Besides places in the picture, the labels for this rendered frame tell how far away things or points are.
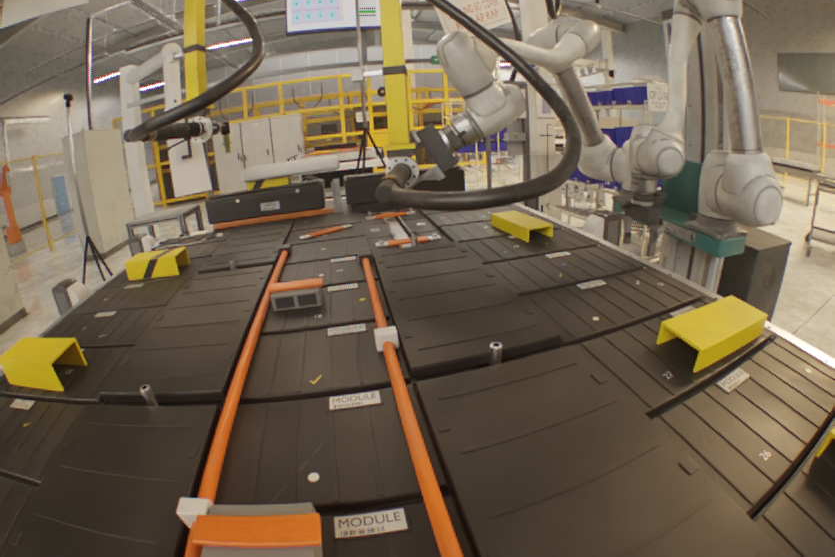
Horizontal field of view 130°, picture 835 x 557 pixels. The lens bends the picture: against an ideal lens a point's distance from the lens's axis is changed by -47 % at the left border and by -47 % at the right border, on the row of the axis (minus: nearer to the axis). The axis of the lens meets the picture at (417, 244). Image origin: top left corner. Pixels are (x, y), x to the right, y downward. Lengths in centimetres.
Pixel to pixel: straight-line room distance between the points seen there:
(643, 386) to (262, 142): 979
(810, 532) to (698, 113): 151
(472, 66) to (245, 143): 928
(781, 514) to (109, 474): 55
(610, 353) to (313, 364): 34
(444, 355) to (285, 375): 18
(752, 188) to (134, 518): 124
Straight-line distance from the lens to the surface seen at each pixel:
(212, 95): 76
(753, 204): 109
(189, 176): 356
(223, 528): 27
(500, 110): 97
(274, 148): 986
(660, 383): 42
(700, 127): 165
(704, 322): 49
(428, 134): 98
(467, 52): 94
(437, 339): 44
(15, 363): 65
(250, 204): 130
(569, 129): 70
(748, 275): 167
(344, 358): 44
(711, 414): 40
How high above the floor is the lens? 125
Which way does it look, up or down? 18 degrees down
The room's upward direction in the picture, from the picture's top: 4 degrees counter-clockwise
